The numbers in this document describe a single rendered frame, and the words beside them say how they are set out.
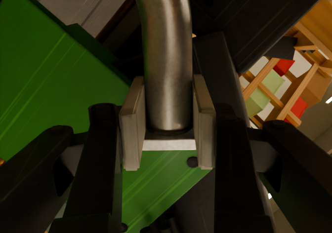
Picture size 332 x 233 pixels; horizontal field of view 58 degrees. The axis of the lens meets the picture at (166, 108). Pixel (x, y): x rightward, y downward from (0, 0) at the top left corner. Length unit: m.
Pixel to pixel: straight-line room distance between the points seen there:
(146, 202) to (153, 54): 0.13
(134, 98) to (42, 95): 0.10
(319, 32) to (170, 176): 0.81
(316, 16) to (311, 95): 3.28
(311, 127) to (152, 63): 9.57
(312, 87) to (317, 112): 5.39
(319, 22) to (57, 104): 0.86
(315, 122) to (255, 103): 6.28
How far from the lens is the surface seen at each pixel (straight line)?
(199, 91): 0.16
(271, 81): 3.81
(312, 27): 0.99
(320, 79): 4.52
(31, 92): 0.24
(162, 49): 0.17
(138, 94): 0.16
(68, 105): 0.23
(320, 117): 9.70
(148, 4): 0.17
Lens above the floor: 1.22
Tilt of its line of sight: 2 degrees down
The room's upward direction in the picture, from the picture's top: 135 degrees clockwise
